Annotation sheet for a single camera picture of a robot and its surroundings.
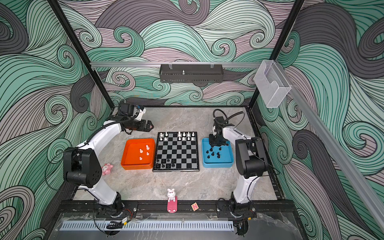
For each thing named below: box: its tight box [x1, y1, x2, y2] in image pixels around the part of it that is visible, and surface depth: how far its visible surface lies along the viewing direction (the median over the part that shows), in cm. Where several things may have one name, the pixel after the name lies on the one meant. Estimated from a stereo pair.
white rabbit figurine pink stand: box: [167, 188, 178, 213], surface depth 74 cm
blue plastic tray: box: [201, 137, 235, 168], surface depth 94 cm
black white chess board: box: [152, 131, 200, 172], surface depth 94 cm
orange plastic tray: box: [121, 138, 156, 170], surface depth 94 cm
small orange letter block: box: [191, 202, 200, 212], surface depth 75 cm
